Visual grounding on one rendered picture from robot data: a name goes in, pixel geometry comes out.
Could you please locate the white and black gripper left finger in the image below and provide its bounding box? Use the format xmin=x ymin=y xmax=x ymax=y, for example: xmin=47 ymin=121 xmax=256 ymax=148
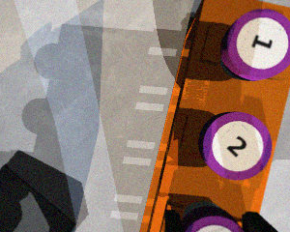
xmin=164 ymin=210 xmax=185 ymax=232

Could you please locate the grey button housing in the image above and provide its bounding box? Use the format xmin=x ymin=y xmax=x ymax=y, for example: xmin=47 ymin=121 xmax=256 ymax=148
xmin=0 ymin=164 xmax=76 ymax=232

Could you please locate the orange tube rack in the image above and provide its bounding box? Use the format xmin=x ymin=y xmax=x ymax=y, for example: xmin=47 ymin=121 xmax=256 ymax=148
xmin=139 ymin=0 xmax=290 ymax=232

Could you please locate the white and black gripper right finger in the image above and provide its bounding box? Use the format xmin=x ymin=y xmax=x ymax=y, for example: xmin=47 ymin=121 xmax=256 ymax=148
xmin=242 ymin=212 xmax=278 ymax=232

